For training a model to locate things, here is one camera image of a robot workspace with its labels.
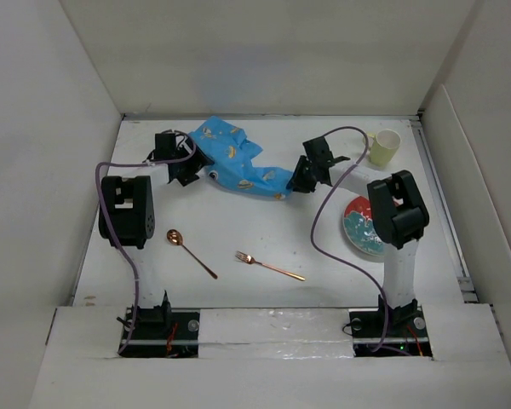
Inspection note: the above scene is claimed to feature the blue space-print cloth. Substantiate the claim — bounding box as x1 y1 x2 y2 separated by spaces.
190 116 293 200

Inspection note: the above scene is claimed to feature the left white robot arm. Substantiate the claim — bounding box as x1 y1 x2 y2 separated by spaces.
95 130 198 331

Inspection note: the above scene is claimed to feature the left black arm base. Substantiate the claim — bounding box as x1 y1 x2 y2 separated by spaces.
118 307 200 359

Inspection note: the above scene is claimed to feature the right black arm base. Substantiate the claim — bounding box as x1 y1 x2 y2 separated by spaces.
342 295 433 358

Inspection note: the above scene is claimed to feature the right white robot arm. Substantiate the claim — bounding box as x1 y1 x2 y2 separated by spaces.
288 136 429 336

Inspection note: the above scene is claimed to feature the red and teal plate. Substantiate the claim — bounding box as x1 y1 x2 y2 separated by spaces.
342 196 384 257

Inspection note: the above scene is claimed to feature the pale yellow mug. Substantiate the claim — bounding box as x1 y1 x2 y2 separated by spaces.
366 130 402 168

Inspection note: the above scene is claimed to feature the copper spoon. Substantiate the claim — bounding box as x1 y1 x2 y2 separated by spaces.
166 229 218 279

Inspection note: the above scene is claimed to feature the copper fork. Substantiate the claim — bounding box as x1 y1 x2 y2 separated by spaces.
235 251 306 282

